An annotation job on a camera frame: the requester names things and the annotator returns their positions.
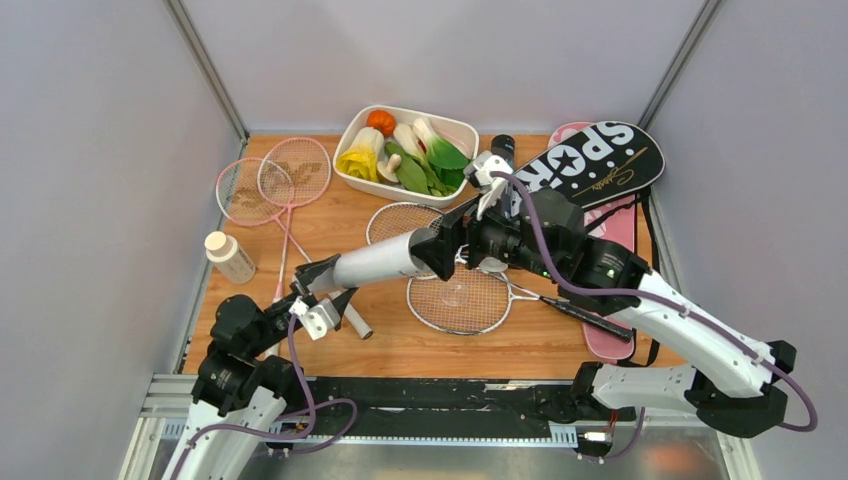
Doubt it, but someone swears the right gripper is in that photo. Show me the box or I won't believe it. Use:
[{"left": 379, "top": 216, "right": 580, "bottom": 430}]
[{"left": 410, "top": 184, "right": 560, "bottom": 282}]

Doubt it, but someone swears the white shuttlecock tube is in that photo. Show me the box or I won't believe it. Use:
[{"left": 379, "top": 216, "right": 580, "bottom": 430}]
[{"left": 308, "top": 228, "right": 436, "bottom": 293}]

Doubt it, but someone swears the white racket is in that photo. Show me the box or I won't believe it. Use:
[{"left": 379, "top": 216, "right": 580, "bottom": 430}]
[
  {"left": 366, "top": 202, "right": 634, "bottom": 342},
  {"left": 405, "top": 261, "right": 584, "bottom": 337}
]

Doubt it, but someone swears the black shuttlecock tube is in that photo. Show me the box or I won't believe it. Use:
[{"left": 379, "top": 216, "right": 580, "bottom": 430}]
[{"left": 490, "top": 134, "right": 525, "bottom": 217}]

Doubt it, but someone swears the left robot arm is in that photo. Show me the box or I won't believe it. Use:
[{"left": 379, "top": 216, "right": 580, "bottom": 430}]
[{"left": 164, "top": 254, "right": 360, "bottom": 479}]

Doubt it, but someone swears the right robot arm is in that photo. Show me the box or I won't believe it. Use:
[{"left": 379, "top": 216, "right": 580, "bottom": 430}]
[{"left": 410, "top": 187, "right": 796, "bottom": 438}]

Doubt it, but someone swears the clear tube cap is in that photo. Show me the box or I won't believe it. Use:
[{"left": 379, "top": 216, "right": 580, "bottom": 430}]
[{"left": 439, "top": 281, "right": 471, "bottom": 308}]

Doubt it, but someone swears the toy green leaf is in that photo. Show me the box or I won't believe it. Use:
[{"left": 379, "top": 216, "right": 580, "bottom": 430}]
[{"left": 384, "top": 142, "right": 436, "bottom": 195}]

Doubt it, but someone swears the toy bok choy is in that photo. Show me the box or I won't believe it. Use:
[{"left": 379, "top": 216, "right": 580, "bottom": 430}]
[{"left": 388, "top": 117, "right": 470, "bottom": 197}]

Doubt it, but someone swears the toy mushroom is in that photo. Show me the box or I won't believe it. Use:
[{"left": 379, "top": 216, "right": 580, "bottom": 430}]
[{"left": 376, "top": 154, "right": 402, "bottom": 185}]

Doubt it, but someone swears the white vegetable tray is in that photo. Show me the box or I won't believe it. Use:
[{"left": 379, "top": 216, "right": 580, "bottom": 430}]
[{"left": 332, "top": 105, "right": 480, "bottom": 208}]

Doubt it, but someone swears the small white bottle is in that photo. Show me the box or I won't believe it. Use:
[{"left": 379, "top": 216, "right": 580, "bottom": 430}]
[{"left": 204, "top": 231, "right": 256, "bottom": 285}]

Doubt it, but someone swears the pink racket rear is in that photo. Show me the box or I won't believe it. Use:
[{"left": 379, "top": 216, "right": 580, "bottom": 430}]
[{"left": 256, "top": 137, "right": 332, "bottom": 301}]

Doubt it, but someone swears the pink racket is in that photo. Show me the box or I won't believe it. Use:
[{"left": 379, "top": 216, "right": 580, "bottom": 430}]
[
  {"left": 256, "top": 137, "right": 332, "bottom": 301},
  {"left": 215, "top": 156, "right": 293, "bottom": 303}
]

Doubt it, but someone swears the pink racket front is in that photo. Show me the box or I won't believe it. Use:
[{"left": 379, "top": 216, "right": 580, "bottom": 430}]
[{"left": 215, "top": 156, "right": 293, "bottom": 303}]

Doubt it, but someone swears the toy napa cabbage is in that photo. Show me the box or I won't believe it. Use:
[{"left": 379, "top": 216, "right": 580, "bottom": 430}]
[{"left": 336, "top": 126, "right": 385, "bottom": 182}]

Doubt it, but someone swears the toy pumpkin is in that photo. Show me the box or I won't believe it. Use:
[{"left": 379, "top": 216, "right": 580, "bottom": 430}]
[{"left": 366, "top": 109, "right": 397, "bottom": 138}]

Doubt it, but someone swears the pink racket bag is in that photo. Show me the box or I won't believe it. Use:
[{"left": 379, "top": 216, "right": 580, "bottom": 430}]
[{"left": 547, "top": 121, "right": 640, "bottom": 364}]

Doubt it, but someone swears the black racket bag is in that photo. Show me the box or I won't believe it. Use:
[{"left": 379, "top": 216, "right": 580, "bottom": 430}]
[{"left": 514, "top": 121, "right": 666, "bottom": 210}]

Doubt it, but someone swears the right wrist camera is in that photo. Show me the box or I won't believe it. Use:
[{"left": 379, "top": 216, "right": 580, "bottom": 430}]
[{"left": 463, "top": 151, "right": 513, "bottom": 221}]

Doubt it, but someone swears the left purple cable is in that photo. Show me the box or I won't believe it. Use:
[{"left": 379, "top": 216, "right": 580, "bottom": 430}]
[{"left": 168, "top": 314, "right": 359, "bottom": 480}]

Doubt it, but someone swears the purple cable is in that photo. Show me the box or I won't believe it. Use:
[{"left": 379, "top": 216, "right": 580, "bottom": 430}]
[
  {"left": 168, "top": 314, "right": 359, "bottom": 480},
  {"left": 490, "top": 170, "right": 819, "bottom": 433}
]

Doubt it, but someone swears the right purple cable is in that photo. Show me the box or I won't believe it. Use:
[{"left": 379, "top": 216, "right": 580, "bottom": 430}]
[{"left": 490, "top": 170, "right": 819, "bottom": 433}]

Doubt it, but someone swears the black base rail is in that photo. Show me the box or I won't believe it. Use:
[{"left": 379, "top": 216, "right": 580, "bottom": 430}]
[{"left": 142, "top": 374, "right": 664, "bottom": 458}]

